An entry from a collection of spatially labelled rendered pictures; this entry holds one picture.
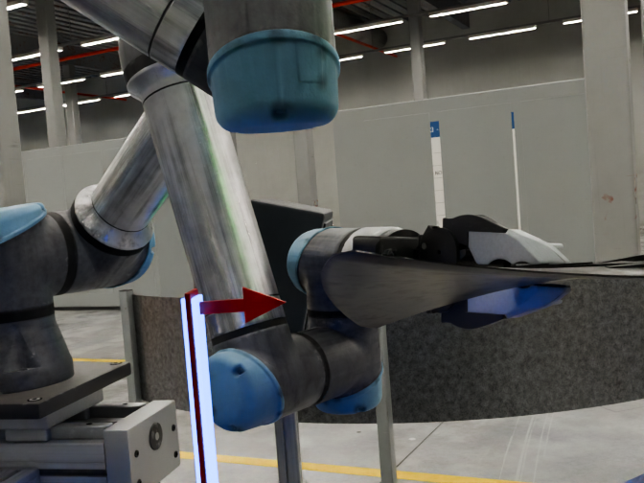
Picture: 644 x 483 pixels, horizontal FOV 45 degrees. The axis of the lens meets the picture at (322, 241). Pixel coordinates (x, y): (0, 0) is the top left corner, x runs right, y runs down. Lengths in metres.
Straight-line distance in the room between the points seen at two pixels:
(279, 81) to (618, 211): 4.45
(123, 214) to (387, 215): 6.01
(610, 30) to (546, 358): 2.79
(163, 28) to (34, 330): 0.58
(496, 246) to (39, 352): 0.64
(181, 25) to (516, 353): 1.99
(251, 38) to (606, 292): 2.18
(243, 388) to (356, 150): 6.46
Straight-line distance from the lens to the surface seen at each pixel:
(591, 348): 2.54
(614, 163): 4.83
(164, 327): 2.83
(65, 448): 1.02
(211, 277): 0.73
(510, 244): 0.61
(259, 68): 0.44
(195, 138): 0.75
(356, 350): 0.80
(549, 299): 0.60
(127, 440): 0.98
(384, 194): 7.01
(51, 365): 1.06
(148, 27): 0.58
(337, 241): 0.78
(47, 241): 1.07
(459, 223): 0.65
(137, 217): 1.07
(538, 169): 6.64
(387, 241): 0.63
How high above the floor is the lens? 1.25
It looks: 3 degrees down
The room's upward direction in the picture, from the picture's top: 4 degrees counter-clockwise
